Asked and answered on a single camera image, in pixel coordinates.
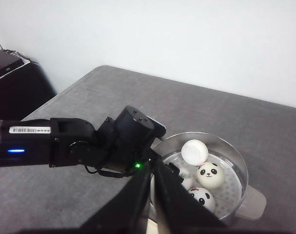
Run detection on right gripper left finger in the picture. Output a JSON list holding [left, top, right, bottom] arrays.
[[78, 168, 153, 234]]

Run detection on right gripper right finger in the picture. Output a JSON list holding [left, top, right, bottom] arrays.
[[154, 161, 228, 234]]

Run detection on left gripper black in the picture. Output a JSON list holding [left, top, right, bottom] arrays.
[[96, 106, 183, 183]]

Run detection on panda bun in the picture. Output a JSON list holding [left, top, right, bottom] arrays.
[[188, 187, 216, 213], [181, 139, 208, 166], [196, 161, 225, 189]]

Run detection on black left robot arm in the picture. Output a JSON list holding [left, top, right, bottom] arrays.
[[0, 106, 166, 178]]

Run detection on cream rectangular tray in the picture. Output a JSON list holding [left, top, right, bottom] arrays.
[[145, 219, 163, 234]]

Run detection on stainless steel steamer pot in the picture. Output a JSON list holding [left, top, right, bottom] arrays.
[[154, 132, 267, 223]]

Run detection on black box with device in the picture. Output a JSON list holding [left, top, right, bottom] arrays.
[[0, 50, 56, 120]]

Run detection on black cable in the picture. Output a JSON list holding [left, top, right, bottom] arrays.
[[83, 165, 136, 178]]

